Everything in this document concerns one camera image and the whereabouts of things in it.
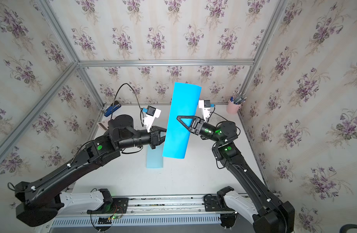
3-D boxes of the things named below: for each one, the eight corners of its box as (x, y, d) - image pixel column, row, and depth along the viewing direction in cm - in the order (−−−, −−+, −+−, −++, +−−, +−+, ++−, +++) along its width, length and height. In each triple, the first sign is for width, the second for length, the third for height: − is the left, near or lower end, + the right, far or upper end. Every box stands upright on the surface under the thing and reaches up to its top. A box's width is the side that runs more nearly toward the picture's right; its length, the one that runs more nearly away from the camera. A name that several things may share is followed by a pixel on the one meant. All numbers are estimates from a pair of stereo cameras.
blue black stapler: (103, 115, 115) (101, 112, 112) (117, 103, 124) (115, 100, 121) (108, 117, 114) (106, 114, 110) (121, 105, 123) (120, 102, 119)
